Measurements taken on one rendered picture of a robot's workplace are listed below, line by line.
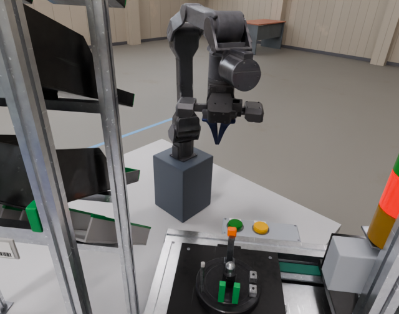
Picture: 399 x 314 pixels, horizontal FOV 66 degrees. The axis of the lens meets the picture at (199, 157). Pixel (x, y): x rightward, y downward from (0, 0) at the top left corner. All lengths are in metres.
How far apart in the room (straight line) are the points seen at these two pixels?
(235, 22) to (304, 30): 8.92
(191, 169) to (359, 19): 8.31
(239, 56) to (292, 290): 0.55
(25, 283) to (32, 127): 0.70
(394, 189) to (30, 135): 0.38
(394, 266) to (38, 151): 0.40
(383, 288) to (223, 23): 0.48
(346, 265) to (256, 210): 0.67
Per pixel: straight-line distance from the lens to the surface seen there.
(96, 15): 0.43
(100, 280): 0.90
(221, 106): 0.60
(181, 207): 0.99
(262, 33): 8.60
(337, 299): 0.77
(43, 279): 0.95
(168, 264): 0.78
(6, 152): 0.43
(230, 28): 0.62
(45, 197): 0.34
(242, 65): 0.56
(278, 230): 0.89
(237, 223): 0.87
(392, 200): 0.42
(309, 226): 1.10
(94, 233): 0.54
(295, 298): 0.81
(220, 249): 0.80
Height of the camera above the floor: 1.54
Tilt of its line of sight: 29 degrees down
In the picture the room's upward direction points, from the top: 2 degrees clockwise
